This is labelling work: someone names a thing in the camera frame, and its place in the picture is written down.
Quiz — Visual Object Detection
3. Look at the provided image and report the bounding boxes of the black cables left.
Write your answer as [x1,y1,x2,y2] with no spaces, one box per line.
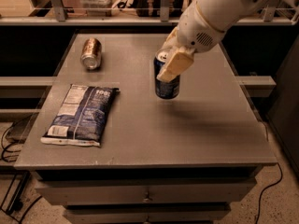
[0,114,43,224]

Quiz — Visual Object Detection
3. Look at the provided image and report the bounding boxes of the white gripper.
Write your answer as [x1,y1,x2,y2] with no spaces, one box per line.
[157,1,225,82]

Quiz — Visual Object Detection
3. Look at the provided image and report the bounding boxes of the grey metal shelf rail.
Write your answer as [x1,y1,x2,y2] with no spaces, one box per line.
[0,0,299,27]

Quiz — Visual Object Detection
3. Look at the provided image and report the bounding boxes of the brown soda can lying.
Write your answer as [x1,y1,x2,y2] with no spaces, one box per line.
[80,37,102,70]

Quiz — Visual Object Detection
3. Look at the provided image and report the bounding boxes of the black floor cable right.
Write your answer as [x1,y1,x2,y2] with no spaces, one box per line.
[253,121,284,224]

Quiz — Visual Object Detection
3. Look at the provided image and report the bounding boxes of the upper grey drawer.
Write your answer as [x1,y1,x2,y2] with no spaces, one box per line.
[36,178,256,206]

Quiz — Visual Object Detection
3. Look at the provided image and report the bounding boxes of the blue chip bag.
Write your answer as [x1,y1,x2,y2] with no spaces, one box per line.
[40,84,119,147]

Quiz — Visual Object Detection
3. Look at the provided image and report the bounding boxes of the dark backpack on shelf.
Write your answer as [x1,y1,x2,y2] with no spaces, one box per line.
[132,0,192,17]

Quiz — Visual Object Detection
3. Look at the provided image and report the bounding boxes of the lower grey drawer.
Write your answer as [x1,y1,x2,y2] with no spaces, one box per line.
[64,204,230,224]

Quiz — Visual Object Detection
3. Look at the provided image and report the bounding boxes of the grey drawer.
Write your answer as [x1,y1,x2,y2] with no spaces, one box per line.
[36,178,256,206]
[64,204,230,224]

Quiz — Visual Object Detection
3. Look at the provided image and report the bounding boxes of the grey drawer cabinet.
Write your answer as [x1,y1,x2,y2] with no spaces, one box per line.
[16,34,276,210]

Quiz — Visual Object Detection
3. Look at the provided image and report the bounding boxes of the blue pepsi can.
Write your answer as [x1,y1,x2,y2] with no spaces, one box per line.
[153,49,180,99]

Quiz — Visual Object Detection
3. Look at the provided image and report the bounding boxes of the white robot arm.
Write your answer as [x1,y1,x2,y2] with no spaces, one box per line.
[157,0,298,82]

